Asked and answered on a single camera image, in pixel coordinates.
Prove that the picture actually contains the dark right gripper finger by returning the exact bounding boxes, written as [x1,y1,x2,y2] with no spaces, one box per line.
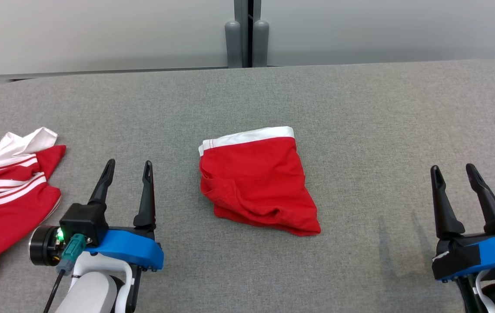
[431,165,465,240]
[466,163,495,234]

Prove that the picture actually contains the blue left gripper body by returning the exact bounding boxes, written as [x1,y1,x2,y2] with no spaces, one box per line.
[84,226,164,272]

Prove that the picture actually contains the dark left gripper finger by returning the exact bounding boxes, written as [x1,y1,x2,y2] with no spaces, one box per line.
[133,160,156,230]
[87,159,116,206]

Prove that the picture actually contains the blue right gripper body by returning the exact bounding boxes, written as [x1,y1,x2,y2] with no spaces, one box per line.
[432,233,495,283]

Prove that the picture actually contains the red basketball jersey white sleeves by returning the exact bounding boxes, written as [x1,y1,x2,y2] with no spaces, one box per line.
[0,127,67,299]

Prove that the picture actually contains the red shorts white waistband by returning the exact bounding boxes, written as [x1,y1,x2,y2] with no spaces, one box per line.
[198,126,322,237]

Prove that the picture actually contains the black cable teal connector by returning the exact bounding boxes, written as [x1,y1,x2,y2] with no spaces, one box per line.
[43,233,88,313]

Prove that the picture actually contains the grey partition base rail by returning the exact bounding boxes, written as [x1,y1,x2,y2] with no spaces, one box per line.
[0,67,230,82]

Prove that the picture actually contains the grey partition post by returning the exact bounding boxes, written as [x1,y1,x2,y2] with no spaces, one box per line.
[225,0,270,69]

